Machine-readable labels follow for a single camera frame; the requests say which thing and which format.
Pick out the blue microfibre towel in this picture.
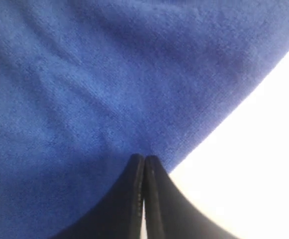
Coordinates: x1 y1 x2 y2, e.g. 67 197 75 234
0 0 289 239

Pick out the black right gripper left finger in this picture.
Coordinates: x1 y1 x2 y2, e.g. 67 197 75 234
53 154 145 239

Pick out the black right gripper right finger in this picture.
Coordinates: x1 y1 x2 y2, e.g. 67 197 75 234
143 156 236 239

